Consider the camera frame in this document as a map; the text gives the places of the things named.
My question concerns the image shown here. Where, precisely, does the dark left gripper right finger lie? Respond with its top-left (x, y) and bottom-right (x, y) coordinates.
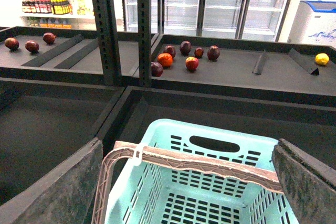
top-left (272, 138), bottom-right (335, 223)

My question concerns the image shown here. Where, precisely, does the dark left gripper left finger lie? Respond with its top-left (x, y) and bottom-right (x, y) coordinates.
top-left (1, 138), bottom-right (103, 223)

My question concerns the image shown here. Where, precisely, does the light blue plastic basket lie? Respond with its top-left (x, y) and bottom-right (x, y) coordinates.
top-left (92, 119), bottom-right (298, 223)

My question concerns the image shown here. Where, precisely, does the red yellow apple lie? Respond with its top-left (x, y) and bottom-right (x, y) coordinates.
top-left (185, 57), bottom-right (199, 71)

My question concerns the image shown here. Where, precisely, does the black tray divider right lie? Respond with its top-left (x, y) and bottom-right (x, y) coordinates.
top-left (288, 48), bottom-right (319, 76)

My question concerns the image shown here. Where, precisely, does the black tray divider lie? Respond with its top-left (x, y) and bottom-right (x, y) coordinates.
top-left (288, 48), bottom-right (319, 76)
top-left (253, 50), bottom-right (267, 75)

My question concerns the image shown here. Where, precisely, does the yellow lemon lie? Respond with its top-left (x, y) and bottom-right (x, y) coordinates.
top-left (315, 53), bottom-right (330, 66)

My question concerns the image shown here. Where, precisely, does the dark fruit left middle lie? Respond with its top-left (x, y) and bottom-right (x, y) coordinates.
top-left (25, 40), bottom-right (39, 54)

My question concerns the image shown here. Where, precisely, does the dark purple fruit front left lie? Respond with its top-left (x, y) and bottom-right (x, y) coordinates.
top-left (151, 61), bottom-right (163, 77)

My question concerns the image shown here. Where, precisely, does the dark purple fruit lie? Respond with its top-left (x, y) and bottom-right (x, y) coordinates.
top-left (151, 61), bottom-right (163, 77)
top-left (163, 45), bottom-right (176, 59)
top-left (207, 45), bottom-right (220, 61)
top-left (180, 41), bottom-right (192, 56)

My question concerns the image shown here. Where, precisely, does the dark fruit left back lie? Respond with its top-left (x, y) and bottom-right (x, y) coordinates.
top-left (43, 33), bottom-right (57, 45)

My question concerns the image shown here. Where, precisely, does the dark fruit far left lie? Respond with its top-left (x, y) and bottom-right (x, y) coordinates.
top-left (5, 37), bottom-right (19, 51)

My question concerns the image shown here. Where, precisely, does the white blue chest freezer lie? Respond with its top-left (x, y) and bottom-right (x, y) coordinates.
top-left (287, 1), bottom-right (335, 48)

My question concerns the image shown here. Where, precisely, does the dark purple fruit right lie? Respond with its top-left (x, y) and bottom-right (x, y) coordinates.
top-left (207, 45), bottom-right (220, 61)

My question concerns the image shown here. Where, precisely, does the orange red fruit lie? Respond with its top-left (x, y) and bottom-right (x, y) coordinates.
top-left (157, 53), bottom-right (173, 68)

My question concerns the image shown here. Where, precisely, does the small dark red fruit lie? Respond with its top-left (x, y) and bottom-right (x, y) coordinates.
top-left (194, 47), bottom-right (204, 59)

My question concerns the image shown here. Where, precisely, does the dark purple fruit back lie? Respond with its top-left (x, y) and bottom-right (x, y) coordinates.
top-left (180, 41), bottom-right (192, 56)

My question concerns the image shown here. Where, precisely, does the glass door refrigerator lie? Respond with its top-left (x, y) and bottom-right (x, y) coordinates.
top-left (120, 0), bottom-right (300, 42)

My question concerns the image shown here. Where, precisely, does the grocery shelf with bottles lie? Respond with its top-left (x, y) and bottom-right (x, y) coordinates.
top-left (19, 0), bottom-right (96, 30)

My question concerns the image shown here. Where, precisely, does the dark metal shelf post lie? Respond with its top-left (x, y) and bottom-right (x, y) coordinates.
top-left (92, 0), bottom-right (122, 86)

